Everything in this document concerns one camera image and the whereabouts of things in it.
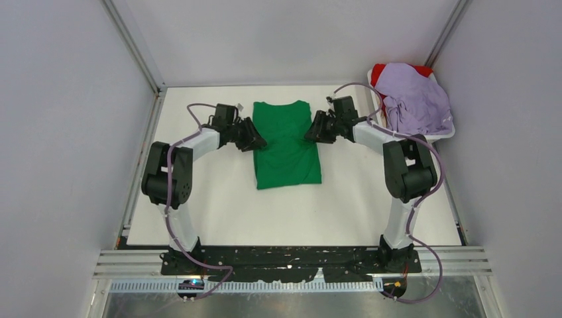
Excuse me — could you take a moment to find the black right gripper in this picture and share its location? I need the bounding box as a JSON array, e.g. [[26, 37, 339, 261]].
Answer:
[[305, 109, 343, 144]]

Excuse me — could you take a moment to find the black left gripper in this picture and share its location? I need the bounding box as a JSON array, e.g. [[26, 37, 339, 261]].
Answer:
[[227, 118, 265, 152]]

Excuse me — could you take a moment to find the green t-shirt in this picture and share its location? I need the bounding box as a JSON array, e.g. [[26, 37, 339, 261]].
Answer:
[[253, 100, 322, 190]]

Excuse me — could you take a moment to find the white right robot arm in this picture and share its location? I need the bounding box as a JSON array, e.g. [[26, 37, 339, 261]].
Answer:
[[304, 96, 438, 272]]

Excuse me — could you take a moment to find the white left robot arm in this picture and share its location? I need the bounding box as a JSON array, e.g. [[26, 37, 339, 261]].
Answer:
[[140, 103, 267, 274]]

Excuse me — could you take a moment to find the lavender t-shirt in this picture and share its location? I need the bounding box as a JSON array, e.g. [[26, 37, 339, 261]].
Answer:
[[370, 63, 454, 136]]

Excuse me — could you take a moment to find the white plastic laundry basket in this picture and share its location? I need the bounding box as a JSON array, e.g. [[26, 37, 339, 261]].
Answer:
[[366, 69, 456, 142]]

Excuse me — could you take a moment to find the red t-shirt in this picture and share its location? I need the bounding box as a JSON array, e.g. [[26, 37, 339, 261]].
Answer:
[[370, 63, 441, 112]]

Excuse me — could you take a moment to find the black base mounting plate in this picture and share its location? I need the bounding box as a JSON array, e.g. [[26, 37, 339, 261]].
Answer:
[[160, 245, 422, 283]]

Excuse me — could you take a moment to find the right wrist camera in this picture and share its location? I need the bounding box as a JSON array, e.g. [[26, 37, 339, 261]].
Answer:
[[331, 96, 359, 121]]

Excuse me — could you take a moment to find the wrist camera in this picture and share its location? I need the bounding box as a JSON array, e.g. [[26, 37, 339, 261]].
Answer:
[[211, 103, 239, 127], [331, 96, 359, 121]]

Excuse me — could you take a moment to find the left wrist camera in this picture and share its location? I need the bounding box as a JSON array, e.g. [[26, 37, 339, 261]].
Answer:
[[211, 103, 239, 127]]

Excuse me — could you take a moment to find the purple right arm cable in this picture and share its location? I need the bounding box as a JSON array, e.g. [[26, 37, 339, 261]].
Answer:
[[332, 82, 446, 305]]

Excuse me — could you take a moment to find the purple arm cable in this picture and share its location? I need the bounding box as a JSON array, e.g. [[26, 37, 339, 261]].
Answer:
[[163, 103, 235, 300], [332, 82, 446, 305]]

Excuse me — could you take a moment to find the aluminium frame rail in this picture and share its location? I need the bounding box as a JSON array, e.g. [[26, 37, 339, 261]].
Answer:
[[99, 0, 168, 211]]

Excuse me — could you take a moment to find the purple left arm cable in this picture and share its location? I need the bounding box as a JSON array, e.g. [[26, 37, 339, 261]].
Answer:
[[163, 103, 235, 300]]

